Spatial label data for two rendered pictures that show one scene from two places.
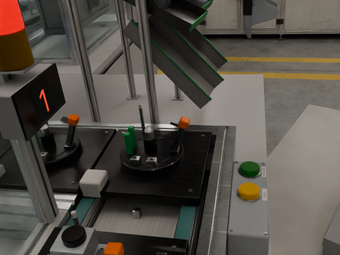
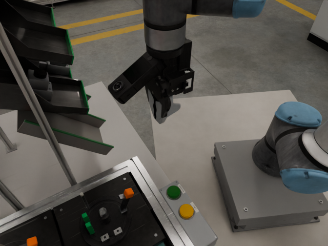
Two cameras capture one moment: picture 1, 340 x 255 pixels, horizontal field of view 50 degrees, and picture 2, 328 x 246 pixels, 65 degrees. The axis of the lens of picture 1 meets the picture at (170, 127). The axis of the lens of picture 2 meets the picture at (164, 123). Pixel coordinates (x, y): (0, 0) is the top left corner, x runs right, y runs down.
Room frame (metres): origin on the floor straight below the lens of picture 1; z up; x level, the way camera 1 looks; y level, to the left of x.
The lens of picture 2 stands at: (0.34, 0.14, 1.69)
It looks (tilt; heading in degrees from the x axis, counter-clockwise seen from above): 47 degrees down; 315
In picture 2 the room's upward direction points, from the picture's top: straight up
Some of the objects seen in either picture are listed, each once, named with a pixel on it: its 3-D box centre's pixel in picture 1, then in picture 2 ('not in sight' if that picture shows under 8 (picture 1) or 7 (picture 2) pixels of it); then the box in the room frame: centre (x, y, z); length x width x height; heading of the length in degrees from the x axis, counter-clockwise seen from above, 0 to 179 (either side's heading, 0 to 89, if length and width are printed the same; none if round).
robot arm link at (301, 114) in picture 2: not in sight; (293, 127); (0.44, -0.49, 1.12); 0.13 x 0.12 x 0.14; 127
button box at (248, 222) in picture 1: (248, 205); (185, 215); (0.53, -0.14, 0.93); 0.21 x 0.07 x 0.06; 166
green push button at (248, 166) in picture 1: (249, 170); (173, 192); (0.59, -0.15, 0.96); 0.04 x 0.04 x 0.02
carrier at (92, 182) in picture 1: (150, 141); (104, 215); (0.66, 0.05, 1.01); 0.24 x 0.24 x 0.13; 76
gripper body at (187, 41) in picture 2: not in sight; (167, 68); (0.65, -0.18, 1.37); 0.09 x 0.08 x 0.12; 76
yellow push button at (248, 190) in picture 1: (249, 192); (186, 211); (0.53, -0.14, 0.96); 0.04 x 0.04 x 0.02
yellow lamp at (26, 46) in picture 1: (11, 48); not in sight; (0.51, 0.21, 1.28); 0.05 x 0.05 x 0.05
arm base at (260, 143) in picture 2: not in sight; (279, 149); (0.44, -0.50, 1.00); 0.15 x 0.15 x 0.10
